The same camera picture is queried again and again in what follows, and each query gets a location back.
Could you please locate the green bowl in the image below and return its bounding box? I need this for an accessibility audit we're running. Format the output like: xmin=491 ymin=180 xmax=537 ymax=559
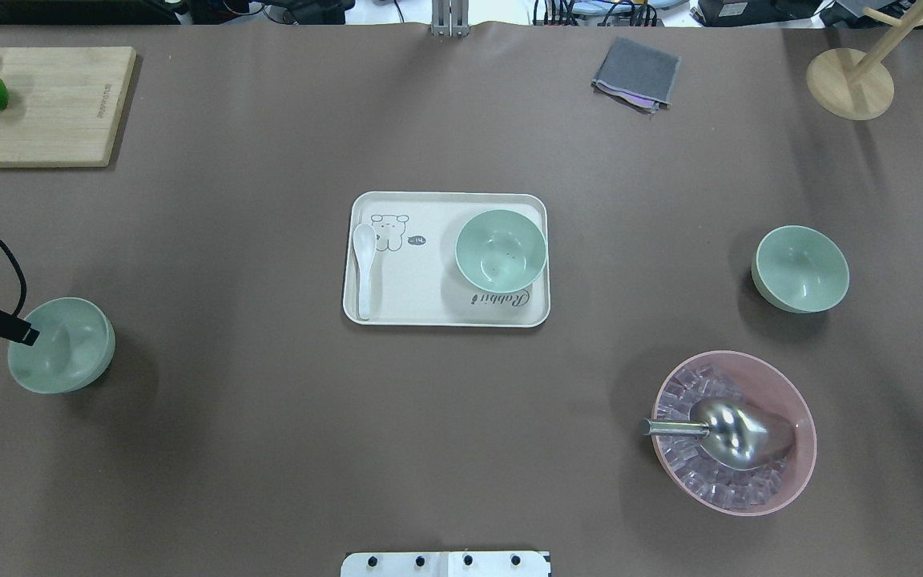
xmin=751 ymin=225 xmax=850 ymax=313
xmin=7 ymin=298 xmax=116 ymax=393
xmin=454 ymin=209 xmax=548 ymax=293

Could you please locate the bamboo cutting board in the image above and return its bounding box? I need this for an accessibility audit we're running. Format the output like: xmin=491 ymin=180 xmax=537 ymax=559
xmin=0 ymin=46 xmax=136 ymax=168

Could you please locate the white ceramic spoon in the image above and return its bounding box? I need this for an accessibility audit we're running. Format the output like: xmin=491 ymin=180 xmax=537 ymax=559
xmin=352 ymin=222 xmax=377 ymax=321

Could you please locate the cream rabbit tray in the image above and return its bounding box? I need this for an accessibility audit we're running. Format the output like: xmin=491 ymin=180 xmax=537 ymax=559
xmin=343 ymin=191 xmax=550 ymax=328

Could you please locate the green bowl on tray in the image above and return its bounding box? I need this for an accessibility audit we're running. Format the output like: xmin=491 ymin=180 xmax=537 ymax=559
xmin=454 ymin=209 xmax=548 ymax=293

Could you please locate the grey folded cloth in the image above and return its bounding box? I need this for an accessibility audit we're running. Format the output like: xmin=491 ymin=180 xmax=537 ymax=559
xmin=592 ymin=38 xmax=682 ymax=114

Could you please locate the pink bowl with ice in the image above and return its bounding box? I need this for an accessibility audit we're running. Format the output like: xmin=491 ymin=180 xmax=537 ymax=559
xmin=651 ymin=350 xmax=817 ymax=516

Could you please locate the metal ice scoop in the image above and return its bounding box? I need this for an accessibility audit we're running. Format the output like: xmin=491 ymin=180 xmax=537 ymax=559
xmin=639 ymin=397 xmax=796 ymax=470

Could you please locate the wooden mug tree stand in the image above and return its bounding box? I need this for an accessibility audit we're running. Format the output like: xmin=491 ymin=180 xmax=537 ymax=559
xmin=806 ymin=1 xmax=923 ymax=121

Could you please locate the aluminium frame post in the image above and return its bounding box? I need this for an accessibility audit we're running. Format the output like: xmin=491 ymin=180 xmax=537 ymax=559
xmin=431 ymin=0 xmax=471 ymax=38

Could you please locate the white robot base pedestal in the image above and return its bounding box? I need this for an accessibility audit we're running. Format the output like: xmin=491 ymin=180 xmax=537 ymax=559
xmin=340 ymin=549 xmax=552 ymax=576

